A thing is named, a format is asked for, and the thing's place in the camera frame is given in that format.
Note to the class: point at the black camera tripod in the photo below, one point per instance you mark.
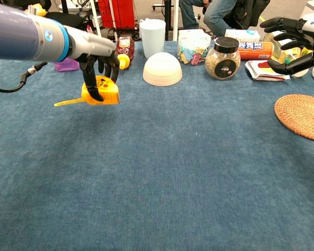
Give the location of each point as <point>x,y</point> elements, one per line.
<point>168,21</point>

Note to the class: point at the white upturned bowl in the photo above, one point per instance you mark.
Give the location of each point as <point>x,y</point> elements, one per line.
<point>162,69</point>

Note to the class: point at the red cabinet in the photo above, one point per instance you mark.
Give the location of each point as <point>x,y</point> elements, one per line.
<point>120,13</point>

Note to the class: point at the clear tub of colourful clips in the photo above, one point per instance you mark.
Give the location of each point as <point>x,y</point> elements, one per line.
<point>191,44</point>

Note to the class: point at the black jacket on chair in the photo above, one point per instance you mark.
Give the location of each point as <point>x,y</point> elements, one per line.
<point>251,13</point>

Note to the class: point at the purple tissue pack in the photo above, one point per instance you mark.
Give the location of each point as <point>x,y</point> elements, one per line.
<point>65,66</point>

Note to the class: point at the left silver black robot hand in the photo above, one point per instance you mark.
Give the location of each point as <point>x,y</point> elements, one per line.
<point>94,44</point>

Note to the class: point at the round grain jar black lid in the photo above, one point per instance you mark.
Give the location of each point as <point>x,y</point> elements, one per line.
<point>222,65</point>

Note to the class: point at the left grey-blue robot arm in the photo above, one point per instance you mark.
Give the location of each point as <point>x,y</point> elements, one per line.
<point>15,34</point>

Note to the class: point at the small white pink bottle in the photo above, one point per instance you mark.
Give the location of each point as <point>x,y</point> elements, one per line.
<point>89,28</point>

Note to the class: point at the yellow tape measure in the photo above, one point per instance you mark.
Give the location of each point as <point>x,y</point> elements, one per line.
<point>108,91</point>

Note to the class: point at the black office chair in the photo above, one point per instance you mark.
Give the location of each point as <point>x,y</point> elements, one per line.
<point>68,19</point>

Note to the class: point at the white upright table leg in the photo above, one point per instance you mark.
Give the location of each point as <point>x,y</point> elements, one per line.
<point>175,21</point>

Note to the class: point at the syrup bottle with yellow cap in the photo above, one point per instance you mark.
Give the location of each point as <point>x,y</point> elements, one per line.
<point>127,47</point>

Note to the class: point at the light blue plastic cup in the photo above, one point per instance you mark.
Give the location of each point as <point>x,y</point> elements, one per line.
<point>153,39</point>

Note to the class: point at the blue tablecloth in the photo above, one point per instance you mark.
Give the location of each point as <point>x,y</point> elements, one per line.
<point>157,183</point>

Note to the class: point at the white bottle with yellow cap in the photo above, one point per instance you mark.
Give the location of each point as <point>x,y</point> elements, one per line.
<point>306,51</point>

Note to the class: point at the orange cylindrical snack pack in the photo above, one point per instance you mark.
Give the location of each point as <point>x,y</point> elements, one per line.
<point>253,52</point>

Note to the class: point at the white slanted stand leg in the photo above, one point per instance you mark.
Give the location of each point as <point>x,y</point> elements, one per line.
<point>95,13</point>

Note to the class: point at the white blue milk carton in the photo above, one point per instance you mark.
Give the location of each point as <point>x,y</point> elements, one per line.
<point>238,35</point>

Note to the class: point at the round woven rattan coaster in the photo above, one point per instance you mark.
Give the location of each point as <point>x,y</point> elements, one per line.
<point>301,115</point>

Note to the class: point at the white snack packet red print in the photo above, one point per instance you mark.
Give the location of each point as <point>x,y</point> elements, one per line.
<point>259,68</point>

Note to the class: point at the yellow oil bottle white cap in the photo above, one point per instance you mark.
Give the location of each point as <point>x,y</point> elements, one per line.
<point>278,53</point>

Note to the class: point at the person in blue jeans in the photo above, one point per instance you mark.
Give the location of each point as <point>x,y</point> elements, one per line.
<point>217,18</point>

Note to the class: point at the yellow plush toy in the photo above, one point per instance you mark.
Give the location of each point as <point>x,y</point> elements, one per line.
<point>39,10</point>

